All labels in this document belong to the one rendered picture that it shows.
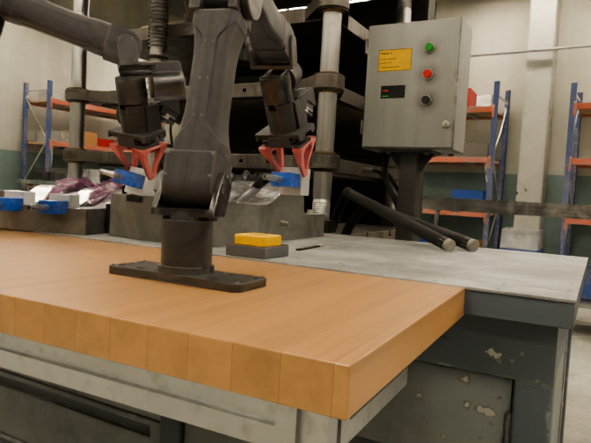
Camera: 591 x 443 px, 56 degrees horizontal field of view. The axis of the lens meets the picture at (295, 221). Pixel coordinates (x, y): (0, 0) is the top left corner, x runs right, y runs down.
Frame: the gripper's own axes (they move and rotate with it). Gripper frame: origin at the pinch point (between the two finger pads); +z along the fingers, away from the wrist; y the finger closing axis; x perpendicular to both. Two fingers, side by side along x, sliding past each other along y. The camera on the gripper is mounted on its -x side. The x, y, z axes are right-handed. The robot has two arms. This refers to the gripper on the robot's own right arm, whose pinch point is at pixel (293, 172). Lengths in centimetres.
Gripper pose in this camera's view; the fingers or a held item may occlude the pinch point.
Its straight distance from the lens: 111.6
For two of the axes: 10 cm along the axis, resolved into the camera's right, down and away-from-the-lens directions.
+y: -8.8, -0.7, 4.8
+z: 1.8, 8.8, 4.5
